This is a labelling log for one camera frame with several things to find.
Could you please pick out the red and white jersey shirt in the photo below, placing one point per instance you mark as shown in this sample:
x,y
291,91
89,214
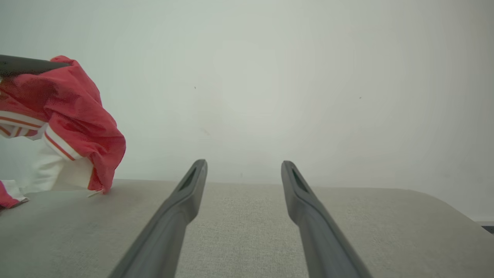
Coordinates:
x,y
77,100

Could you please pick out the grey fabric sofa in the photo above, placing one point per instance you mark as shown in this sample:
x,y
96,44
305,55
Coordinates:
x,y
239,231

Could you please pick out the red shorts with number 23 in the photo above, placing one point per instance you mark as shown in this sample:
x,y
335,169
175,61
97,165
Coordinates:
x,y
5,197

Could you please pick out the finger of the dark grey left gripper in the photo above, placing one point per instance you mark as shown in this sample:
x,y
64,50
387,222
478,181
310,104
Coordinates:
x,y
23,65

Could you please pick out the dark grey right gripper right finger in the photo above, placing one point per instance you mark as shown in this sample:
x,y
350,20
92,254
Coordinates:
x,y
324,239

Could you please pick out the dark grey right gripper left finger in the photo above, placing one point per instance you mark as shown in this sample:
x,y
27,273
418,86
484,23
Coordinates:
x,y
166,231

